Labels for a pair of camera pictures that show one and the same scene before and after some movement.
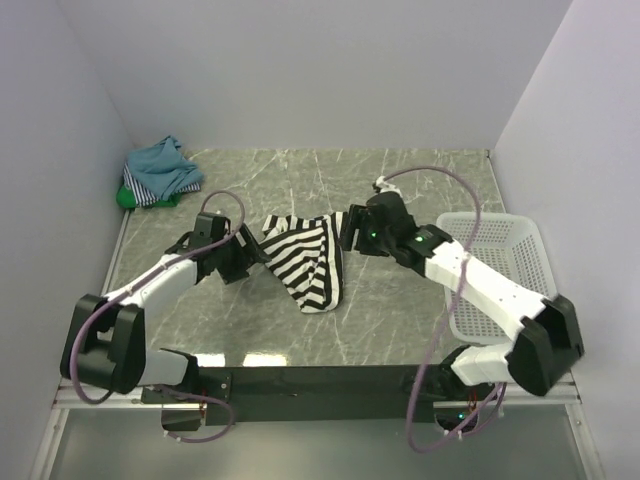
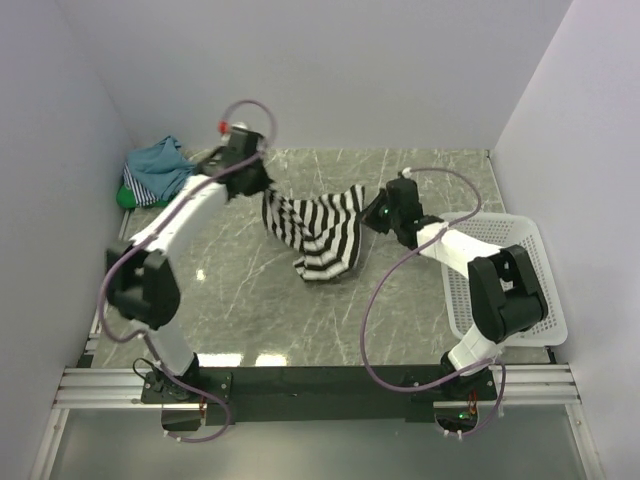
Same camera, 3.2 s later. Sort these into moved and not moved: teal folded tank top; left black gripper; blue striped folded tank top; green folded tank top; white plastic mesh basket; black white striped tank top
Moved: black white striped tank top; left black gripper
Not moved: teal folded tank top; green folded tank top; white plastic mesh basket; blue striped folded tank top
